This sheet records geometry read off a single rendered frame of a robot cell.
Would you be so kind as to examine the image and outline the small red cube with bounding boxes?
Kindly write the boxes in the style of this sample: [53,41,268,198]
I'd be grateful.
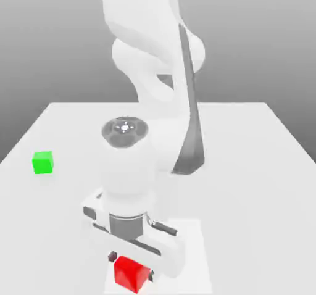
[113,255,151,294]

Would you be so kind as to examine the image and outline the small green cube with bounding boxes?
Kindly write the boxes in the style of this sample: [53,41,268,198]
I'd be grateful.
[31,150,54,175]

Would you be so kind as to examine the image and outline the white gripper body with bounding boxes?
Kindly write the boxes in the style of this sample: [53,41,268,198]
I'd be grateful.
[90,222,186,279]

